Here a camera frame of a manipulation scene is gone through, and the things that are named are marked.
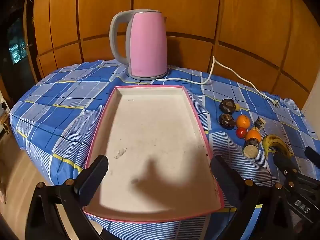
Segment orange tangerine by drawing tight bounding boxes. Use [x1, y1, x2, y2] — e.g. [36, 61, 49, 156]
[245, 129, 262, 143]
[236, 115, 251, 129]

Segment wooden stool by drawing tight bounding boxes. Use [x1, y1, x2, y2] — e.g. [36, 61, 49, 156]
[0, 116, 12, 135]

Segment white power cord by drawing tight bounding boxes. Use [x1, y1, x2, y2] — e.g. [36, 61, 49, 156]
[155, 56, 281, 108]

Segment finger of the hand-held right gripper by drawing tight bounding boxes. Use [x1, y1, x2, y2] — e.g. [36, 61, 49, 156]
[273, 152, 300, 188]
[304, 146, 320, 169]

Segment cylindrical sugarcane piece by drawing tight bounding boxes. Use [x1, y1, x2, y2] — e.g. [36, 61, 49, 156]
[243, 139, 260, 158]

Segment dark door with window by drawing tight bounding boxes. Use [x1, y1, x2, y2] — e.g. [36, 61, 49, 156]
[5, 0, 38, 85]

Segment pink rimmed white tray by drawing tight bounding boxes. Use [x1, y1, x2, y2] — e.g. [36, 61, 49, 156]
[82, 85, 225, 224]

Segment pink electric kettle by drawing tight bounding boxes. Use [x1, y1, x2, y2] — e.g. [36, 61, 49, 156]
[109, 9, 168, 81]

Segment wooden panelled wardrobe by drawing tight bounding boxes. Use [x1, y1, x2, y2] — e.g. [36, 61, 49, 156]
[24, 0, 320, 110]

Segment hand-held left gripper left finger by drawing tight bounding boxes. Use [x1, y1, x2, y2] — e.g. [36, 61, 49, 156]
[25, 154, 109, 240]

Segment blue plaid tablecloth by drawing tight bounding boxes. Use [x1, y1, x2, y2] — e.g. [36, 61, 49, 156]
[9, 59, 320, 240]

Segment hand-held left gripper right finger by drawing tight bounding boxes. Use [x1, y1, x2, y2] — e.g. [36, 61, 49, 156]
[210, 155, 296, 240]

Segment yellow spotted banana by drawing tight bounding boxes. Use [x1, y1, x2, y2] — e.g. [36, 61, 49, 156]
[262, 134, 293, 160]

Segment dark brown mangosteen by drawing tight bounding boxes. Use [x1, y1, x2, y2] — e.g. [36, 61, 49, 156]
[218, 114, 236, 130]
[219, 98, 236, 113]

